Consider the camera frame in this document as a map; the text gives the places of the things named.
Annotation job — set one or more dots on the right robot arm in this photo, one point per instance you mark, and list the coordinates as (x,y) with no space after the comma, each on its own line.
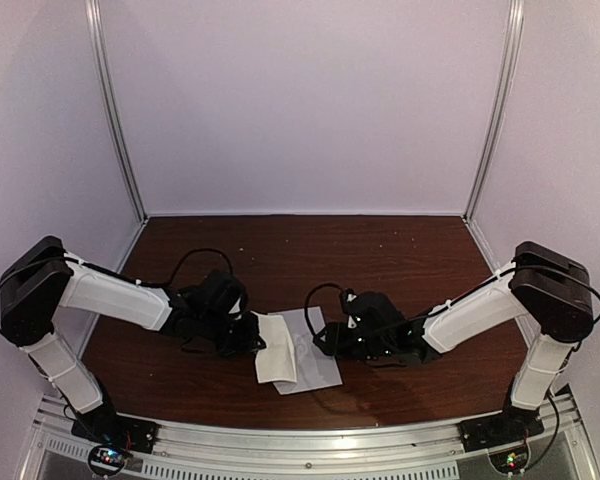
(551,288)

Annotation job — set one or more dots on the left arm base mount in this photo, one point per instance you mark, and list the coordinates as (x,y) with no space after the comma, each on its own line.
(113,451)

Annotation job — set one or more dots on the right aluminium frame post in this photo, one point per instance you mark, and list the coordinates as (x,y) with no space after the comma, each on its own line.
(508,65)

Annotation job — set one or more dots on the front aluminium rail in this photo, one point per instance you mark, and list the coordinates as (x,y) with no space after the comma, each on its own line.
(431,450)

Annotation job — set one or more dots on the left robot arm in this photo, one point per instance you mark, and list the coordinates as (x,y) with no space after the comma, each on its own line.
(48,278)

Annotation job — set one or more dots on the aluminium frame post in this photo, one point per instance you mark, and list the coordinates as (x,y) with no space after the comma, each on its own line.
(508,65)
(111,111)

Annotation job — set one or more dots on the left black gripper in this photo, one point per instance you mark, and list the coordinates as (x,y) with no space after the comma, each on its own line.
(250,337)

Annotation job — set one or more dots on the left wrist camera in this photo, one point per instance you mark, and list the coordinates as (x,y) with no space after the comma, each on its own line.
(239,308)

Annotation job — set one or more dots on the left aluminium frame post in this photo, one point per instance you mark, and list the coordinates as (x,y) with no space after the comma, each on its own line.
(111,111)

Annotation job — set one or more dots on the grey envelope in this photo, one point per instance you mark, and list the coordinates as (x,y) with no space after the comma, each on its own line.
(314,370)

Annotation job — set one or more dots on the white letter sheet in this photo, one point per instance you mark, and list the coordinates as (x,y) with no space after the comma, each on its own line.
(276,362)

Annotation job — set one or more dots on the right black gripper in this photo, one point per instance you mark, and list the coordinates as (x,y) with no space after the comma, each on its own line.
(335,346)

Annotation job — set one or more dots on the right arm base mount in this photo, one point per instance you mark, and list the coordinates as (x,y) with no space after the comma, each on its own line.
(506,441)

